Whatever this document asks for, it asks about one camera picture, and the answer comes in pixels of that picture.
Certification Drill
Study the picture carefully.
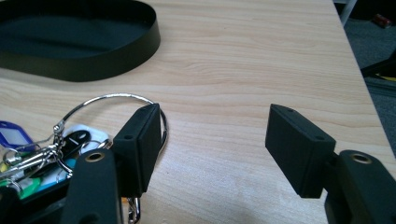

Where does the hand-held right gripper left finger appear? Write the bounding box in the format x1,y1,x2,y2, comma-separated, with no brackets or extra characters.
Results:
111,102,163,199

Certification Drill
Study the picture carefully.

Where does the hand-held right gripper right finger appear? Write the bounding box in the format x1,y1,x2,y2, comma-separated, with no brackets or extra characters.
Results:
264,103,337,200

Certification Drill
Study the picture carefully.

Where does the large silver key ring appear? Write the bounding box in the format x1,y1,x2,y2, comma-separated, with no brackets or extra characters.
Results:
52,92,170,168

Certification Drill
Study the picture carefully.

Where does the white key tag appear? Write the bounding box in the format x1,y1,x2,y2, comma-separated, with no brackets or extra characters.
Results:
62,123,112,155

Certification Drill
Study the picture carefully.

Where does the black oval key fob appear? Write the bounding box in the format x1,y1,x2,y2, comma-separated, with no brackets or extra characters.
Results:
60,130,92,157

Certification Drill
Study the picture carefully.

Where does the cyan key tag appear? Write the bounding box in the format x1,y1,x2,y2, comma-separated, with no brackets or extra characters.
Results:
39,158,78,189

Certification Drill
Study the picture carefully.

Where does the green key tag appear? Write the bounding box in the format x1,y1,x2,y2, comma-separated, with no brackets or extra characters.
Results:
18,176,42,201

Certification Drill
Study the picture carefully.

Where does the black stand base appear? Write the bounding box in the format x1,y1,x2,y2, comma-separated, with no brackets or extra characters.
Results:
360,49,396,82

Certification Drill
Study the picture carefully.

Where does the black oval tray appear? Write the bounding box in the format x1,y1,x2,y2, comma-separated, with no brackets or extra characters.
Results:
0,0,162,83

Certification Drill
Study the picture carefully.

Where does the blue key tag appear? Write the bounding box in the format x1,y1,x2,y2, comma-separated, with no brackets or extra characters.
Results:
0,120,35,153

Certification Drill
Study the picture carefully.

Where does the white metal stand leg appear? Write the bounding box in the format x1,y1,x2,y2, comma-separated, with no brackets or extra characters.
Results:
332,0,359,27

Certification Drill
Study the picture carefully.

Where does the small red object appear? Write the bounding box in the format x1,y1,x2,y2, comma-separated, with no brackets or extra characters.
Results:
372,13,392,29

